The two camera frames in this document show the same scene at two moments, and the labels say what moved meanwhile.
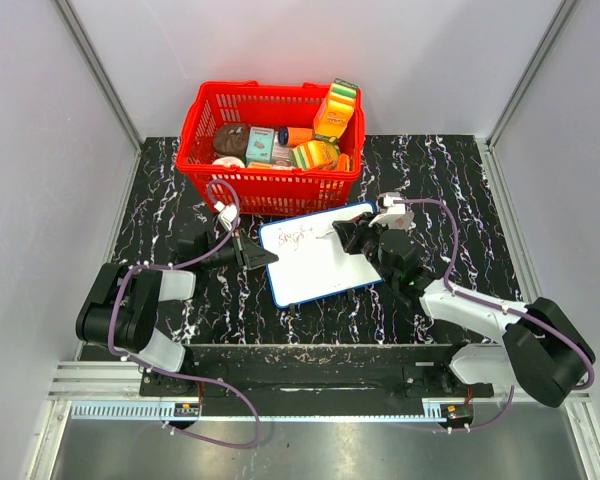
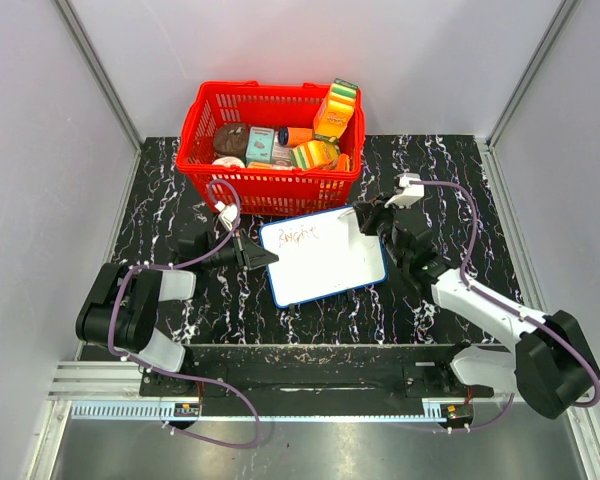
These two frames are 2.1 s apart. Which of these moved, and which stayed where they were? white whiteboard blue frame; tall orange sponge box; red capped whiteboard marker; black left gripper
Moved: red capped whiteboard marker
Stayed: white whiteboard blue frame; black left gripper; tall orange sponge box
